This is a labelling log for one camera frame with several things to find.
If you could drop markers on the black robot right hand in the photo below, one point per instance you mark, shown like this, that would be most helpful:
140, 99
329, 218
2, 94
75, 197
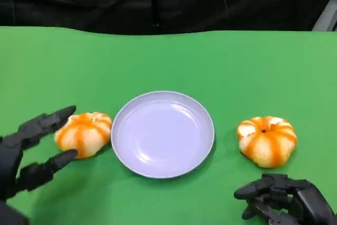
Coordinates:
310, 204

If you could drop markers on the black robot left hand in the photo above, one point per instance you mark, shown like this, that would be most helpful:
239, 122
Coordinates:
10, 156

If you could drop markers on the orange white toy bread roll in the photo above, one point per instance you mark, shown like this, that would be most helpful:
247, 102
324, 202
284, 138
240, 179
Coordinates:
84, 136

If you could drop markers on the toy bread roll with dark hole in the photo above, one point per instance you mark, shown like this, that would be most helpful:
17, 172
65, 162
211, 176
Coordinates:
267, 143

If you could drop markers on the lilac plate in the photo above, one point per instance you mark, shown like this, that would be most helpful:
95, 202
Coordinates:
162, 135

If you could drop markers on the green table cloth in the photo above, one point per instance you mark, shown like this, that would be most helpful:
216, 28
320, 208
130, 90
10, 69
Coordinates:
168, 61

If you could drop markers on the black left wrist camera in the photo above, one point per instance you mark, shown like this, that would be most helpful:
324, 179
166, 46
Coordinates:
11, 215

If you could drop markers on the grey metal frame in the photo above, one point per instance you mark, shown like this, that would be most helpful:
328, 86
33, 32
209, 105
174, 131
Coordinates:
327, 15

